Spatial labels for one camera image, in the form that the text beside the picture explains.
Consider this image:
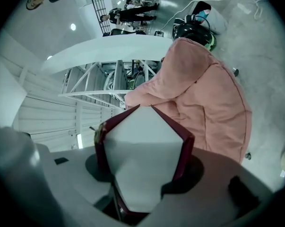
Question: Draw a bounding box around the long white cable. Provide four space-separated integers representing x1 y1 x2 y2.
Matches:
160 0 268 33

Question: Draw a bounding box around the black metal railing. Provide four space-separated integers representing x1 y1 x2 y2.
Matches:
89 0 111 35

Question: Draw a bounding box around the pink armchair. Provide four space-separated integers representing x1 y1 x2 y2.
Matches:
124 37 253 164

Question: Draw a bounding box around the grey fabric bag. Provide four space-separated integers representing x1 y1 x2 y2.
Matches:
194 1 229 35

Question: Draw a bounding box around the white metal shelving rack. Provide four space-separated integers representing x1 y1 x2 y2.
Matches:
58 60 162 109

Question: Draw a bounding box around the red hardcover book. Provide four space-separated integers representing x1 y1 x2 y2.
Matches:
94 104 195 219

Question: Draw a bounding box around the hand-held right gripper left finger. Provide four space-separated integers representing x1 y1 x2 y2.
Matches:
0 126 124 227

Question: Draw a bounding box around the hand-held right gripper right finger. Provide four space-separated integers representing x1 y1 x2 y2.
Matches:
137 148 285 227

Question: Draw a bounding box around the black backpack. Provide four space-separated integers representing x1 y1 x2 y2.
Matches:
172 20 217 52

